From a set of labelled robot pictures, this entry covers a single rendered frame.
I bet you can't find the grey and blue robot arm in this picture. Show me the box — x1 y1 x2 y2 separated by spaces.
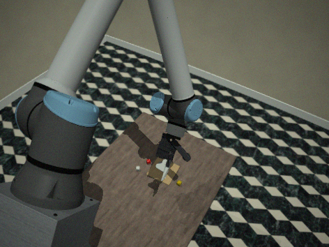
10 0 203 210

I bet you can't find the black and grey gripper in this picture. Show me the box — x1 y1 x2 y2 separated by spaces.
155 133 181 181

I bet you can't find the tan flat mat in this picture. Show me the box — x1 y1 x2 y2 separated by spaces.
146 157 180 186

